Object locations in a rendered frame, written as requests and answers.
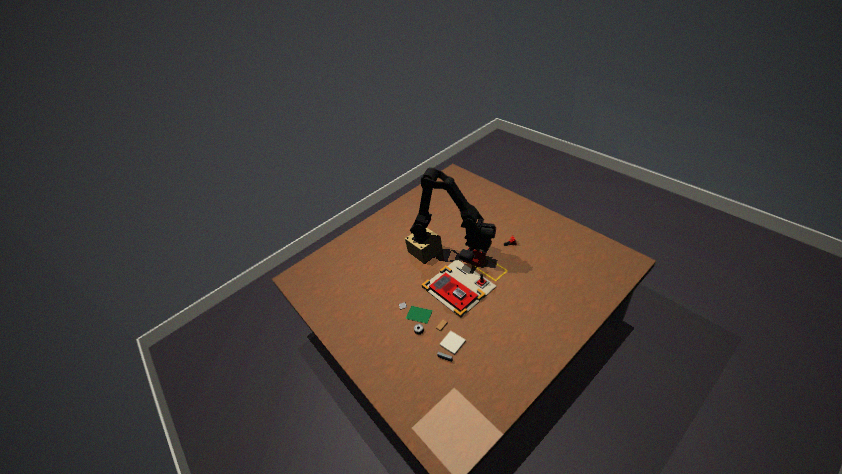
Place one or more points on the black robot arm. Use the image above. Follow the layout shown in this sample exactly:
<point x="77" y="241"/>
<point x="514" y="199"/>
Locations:
<point x="469" y="213"/>

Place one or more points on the green flat mat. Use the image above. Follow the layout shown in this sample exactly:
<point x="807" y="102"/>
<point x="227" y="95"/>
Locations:
<point x="419" y="314"/>

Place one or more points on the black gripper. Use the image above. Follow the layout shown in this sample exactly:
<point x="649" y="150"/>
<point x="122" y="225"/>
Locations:
<point x="468" y="255"/>

